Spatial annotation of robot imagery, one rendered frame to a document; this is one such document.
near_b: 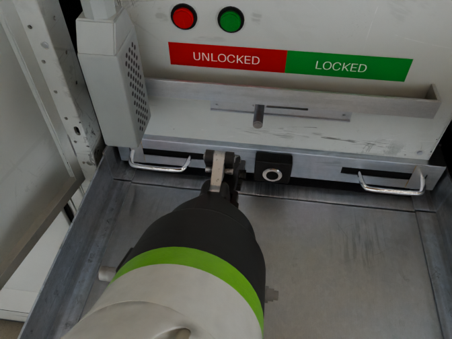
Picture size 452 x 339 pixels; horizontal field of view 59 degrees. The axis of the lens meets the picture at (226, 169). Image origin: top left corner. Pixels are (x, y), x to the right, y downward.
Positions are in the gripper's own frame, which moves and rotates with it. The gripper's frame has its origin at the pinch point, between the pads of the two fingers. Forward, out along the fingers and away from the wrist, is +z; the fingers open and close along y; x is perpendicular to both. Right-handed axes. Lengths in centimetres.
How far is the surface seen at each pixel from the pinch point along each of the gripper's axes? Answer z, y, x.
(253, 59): 11.1, -12.7, 1.1
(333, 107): 9.6, -7.5, 12.3
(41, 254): 32, 36, -45
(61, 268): -0.2, 16.0, -22.1
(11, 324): 60, 84, -77
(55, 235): 27, 27, -39
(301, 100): 9.3, -8.1, 8.0
